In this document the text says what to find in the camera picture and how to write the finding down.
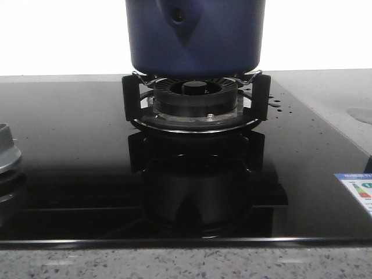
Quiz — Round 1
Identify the energy rating label sticker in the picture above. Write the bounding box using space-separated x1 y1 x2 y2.
334 173 372 216

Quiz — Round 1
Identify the silver stove control knob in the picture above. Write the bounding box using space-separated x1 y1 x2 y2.
1 123 22 174

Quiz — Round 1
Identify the blue cooking pot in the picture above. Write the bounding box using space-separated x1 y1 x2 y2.
126 0 266 78

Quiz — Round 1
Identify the black glass gas cooktop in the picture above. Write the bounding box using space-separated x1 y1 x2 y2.
1 81 371 248

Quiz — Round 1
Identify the black pot support grate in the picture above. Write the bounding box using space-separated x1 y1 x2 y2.
121 71 271 134

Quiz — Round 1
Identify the black gas burner head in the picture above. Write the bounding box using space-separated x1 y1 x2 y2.
153 78 238 117

